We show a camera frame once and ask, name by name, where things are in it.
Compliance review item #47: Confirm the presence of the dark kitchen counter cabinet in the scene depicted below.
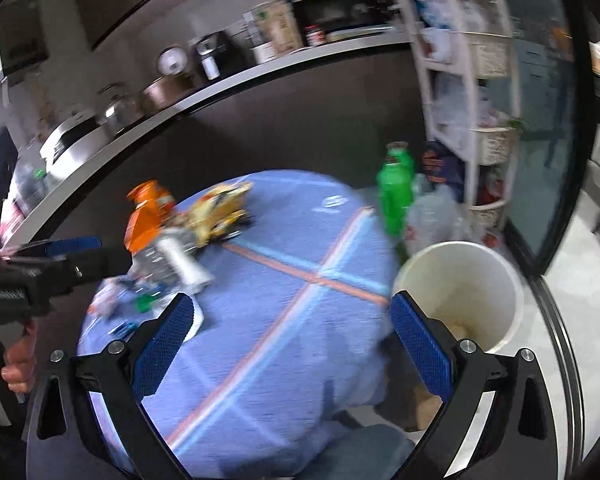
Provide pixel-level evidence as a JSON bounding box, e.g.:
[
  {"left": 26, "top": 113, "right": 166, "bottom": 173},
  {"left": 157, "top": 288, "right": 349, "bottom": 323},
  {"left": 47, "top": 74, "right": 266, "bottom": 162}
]
[{"left": 9, "top": 34, "right": 425, "bottom": 246}]

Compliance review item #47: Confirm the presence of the green plastic bottle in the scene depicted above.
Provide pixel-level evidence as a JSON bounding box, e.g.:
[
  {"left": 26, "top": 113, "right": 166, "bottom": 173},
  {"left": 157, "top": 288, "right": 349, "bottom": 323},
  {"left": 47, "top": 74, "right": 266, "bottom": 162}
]
[
  {"left": 377, "top": 156, "right": 414, "bottom": 235},
  {"left": 387, "top": 141, "right": 415, "bottom": 172}
]

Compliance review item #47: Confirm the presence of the green plastic bottle rear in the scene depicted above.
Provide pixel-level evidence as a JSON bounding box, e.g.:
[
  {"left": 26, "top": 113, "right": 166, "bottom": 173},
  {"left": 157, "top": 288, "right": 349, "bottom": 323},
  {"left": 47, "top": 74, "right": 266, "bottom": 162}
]
[{"left": 387, "top": 141, "right": 415, "bottom": 172}]

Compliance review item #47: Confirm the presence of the orange snack bag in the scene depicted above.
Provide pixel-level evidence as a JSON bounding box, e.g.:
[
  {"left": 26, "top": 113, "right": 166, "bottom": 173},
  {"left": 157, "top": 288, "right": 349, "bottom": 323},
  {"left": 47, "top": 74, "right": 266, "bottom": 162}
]
[{"left": 124, "top": 180, "right": 176, "bottom": 255}]

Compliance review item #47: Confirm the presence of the black air fryer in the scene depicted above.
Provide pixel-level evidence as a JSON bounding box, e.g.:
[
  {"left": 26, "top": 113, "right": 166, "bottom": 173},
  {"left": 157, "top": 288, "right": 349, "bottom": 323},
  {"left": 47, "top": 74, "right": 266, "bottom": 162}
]
[{"left": 192, "top": 30, "right": 244, "bottom": 84}]

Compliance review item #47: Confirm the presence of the red lidded jar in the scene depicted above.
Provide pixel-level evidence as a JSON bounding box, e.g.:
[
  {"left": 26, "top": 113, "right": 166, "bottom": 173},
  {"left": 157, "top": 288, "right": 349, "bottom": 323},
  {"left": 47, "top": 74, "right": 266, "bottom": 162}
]
[{"left": 306, "top": 25, "right": 327, "bottom": 47}]

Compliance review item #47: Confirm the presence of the clear plastic bag on floor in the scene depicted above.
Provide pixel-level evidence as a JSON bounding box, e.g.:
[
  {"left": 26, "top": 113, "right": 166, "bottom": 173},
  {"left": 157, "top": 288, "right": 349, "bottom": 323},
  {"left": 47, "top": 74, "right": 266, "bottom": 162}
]
[{"left": 402, "top": 174, "right": 472, "bottom": 257}]

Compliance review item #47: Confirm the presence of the dark blue printed bag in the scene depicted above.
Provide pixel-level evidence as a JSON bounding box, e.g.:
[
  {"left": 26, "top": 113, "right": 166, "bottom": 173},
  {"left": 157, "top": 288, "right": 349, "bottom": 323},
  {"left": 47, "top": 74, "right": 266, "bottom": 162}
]
[{"left": 422, "top": 140, "right": 465, "bottom": 203}]

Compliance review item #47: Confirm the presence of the blue patterned tablecloth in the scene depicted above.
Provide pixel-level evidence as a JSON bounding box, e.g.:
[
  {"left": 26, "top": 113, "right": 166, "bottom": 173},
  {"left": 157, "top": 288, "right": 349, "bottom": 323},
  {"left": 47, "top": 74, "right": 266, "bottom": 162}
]
[{"left": 76, "top": 169, "right": 406, "bottom": 480}]

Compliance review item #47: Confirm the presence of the white round rice cooker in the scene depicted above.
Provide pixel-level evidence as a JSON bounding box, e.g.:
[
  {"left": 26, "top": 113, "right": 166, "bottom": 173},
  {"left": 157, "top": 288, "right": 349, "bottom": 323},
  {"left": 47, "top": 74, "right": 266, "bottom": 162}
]
[{"left": 156, "top": 44, "right": 189, "bottom": 76}]

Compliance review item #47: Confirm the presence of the person's left hand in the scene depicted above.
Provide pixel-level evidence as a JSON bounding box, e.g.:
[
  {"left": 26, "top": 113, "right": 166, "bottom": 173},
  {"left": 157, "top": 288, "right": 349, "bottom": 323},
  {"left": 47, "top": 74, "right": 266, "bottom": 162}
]
[{"left": 1, "top": 320, "right": 38, "bottom": 394}]

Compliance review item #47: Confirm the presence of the gold crumpled snack bag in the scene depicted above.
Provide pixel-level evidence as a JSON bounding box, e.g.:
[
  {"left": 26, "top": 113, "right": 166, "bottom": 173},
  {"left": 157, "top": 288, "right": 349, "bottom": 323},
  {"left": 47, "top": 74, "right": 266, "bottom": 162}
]
[{"left": 174, "top": 181, "right": 253, "bottom": 247}]

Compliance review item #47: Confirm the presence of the white plastic storage rack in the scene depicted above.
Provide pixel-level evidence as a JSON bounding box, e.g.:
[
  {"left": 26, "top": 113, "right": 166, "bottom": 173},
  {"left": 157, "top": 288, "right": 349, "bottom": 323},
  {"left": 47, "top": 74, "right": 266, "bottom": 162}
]
[{"left": 398, "top": 0, "right": 521, "bottom": 229}]

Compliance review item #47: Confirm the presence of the bronze cooking pot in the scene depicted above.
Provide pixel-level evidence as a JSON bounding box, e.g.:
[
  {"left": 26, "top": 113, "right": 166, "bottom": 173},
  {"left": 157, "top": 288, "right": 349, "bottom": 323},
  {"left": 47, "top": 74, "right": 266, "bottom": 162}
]
[{"left": 140, "top": 74, "right": 195, "bottom": 115}]

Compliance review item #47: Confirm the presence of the black microwave oven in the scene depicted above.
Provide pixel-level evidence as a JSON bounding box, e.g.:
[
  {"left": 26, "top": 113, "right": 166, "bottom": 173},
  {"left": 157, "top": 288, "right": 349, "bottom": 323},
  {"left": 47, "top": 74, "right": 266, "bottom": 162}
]
[{"left": 288, "top": 0, "right": 396, "bottom": 46}]

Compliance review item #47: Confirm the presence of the white round trash bin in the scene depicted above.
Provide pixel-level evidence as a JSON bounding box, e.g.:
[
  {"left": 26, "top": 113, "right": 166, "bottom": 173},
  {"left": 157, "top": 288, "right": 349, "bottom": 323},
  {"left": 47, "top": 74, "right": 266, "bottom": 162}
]
[{"left": 392, "top": 242, "right": 524, "bottom": 353}]

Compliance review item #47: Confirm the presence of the green plastic bottle front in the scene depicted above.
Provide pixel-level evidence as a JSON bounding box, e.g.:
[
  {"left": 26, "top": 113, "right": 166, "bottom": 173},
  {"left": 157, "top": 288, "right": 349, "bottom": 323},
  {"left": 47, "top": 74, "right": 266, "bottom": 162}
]
[{"left": 377, "top": 156, "right": 414, "bottom": 235}]

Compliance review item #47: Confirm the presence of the brown paper food bag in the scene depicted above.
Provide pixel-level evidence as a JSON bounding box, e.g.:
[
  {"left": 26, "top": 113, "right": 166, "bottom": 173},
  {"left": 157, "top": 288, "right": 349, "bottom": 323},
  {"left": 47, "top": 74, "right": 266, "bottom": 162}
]
[{"left": 251, "top": 0, "right": 303, "bottom": 56}]

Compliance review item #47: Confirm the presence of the blue white milk carton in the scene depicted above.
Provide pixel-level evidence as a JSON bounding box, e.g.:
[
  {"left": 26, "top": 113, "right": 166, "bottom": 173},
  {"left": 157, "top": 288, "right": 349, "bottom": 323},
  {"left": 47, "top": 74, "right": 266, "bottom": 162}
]
[{"left": 133, "top": 228, "right": 197, "bottom": 285}]

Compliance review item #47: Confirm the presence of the white tissue paper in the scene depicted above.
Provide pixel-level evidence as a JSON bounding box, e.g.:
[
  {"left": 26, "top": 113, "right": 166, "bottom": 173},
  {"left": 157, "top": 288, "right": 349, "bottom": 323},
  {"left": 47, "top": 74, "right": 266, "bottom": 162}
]
[{"left": 156, "top": 235, "right": 214, "bottom": 294}]

